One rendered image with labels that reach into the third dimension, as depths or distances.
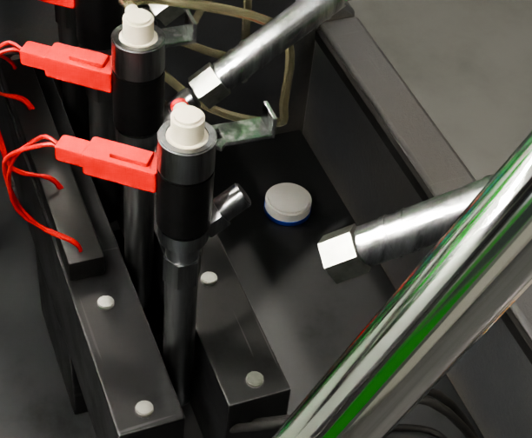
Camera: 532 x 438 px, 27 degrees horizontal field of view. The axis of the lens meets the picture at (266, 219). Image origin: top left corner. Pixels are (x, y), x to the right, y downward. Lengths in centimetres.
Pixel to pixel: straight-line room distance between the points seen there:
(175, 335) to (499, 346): 24
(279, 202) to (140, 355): 31
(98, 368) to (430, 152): 32
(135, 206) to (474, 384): 29
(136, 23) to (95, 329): 18
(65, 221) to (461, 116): 178
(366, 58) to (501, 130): 150
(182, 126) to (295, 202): 41
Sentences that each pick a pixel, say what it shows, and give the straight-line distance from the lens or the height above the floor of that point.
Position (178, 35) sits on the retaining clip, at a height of 113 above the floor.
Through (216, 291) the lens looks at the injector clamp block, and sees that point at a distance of 65.
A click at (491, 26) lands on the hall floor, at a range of 268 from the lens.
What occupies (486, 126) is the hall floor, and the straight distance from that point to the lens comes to 238.
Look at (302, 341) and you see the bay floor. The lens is 83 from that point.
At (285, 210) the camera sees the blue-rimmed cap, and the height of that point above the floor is 84.
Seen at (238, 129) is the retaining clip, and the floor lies 113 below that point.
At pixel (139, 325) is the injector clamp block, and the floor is 98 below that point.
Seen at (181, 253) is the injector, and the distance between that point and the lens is 55.
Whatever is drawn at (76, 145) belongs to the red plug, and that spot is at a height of 111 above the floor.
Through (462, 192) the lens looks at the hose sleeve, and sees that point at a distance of 44.
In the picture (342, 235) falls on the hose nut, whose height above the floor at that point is 116.
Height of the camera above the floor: 148
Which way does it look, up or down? 45 degrees down
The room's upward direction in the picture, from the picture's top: 7 degrees clockwise
